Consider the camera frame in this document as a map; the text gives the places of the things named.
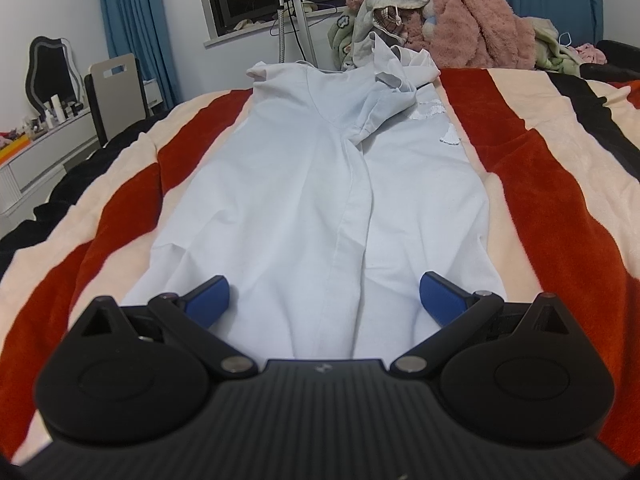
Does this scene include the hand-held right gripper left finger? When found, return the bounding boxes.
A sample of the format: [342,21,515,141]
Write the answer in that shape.
[67,275,258,378]

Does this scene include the white chair with black frame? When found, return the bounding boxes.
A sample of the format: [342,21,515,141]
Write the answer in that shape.
[83,52,152,148]

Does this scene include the group of cosmetic bottles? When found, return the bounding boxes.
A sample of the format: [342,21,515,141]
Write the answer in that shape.
[42,94,85,123]

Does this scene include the pink fluffy robe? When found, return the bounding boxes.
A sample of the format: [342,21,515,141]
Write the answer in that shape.
[346,0,540,70]

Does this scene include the pink cloth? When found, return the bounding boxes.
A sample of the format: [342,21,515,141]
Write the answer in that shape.
[571,43,609,66]

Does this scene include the black armchair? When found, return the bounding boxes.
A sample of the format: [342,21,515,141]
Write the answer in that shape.
[594,39,640,81]

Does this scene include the cloths on window sill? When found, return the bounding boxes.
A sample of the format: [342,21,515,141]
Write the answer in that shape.
[231,2,318,32]

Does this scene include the striped fleece blanket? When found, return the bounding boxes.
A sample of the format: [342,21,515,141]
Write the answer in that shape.
[0,66,640,480]

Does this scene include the wavy framed mirror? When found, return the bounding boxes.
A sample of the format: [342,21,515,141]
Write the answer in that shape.
[27,36,84,107]

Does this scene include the white dressing table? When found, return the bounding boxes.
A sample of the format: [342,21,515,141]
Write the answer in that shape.
[0,107,103,217]

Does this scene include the yellow box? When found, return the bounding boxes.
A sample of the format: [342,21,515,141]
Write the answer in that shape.
[0,139,40,165]

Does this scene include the white T-shirt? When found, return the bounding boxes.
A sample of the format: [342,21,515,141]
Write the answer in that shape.
[122,31,507,361]

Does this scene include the standing garment steamer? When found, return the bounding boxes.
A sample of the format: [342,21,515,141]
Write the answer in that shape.
[259,0,319,68]

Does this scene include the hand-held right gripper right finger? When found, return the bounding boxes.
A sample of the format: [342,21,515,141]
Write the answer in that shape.
[390,271,581,377]

